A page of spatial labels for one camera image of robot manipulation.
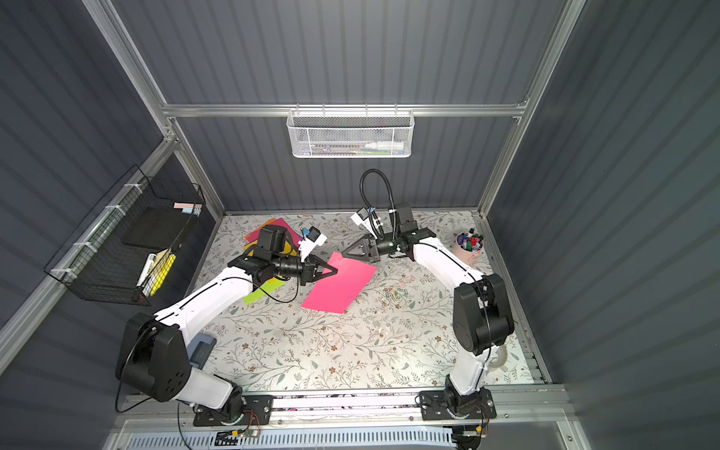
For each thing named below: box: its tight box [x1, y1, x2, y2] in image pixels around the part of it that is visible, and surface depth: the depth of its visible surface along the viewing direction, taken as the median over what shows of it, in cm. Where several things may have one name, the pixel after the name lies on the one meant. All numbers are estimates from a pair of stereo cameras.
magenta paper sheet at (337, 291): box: [300, 252, 378, 314], surface depth 78 cm
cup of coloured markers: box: [453, 227, 486, 266], surface depth 96 cm
